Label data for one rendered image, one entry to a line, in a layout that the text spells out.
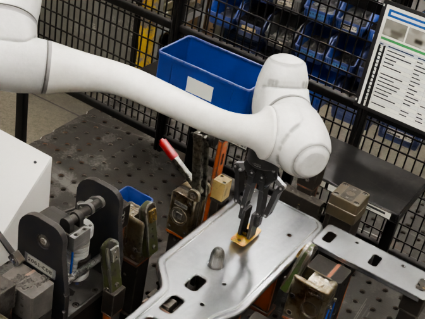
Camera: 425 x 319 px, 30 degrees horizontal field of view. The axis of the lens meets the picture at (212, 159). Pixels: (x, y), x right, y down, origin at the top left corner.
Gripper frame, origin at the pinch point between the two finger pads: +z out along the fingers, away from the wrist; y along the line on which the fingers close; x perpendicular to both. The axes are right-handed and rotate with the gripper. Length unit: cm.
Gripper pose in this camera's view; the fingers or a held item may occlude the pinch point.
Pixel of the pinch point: (249, 222)
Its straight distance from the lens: 180.6
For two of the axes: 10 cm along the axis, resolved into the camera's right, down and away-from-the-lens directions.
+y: 8.2, 4.1, -3.9
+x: 5.4, -3.8, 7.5
